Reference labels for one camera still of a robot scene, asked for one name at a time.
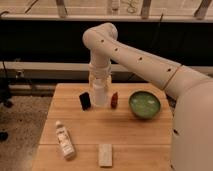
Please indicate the black chair base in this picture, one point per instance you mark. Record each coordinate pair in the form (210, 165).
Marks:
(5, 96)

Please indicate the black eraser block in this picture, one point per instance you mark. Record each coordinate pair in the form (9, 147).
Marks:
(85, 100)

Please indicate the dark red small object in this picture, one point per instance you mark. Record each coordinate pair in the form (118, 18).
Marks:
(114, 100)

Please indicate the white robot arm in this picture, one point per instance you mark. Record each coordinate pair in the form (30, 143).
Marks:
(192, 136)

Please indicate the green bowl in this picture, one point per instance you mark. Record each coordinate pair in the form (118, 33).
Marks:
(144, 105)

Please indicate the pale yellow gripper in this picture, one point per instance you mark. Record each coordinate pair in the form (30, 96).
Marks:
(100, 81)

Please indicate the white rectangular sponge block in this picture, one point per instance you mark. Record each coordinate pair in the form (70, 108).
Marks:
(105, 155)

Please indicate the white plastic bottle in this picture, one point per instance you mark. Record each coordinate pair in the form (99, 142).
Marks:
(64, 140)

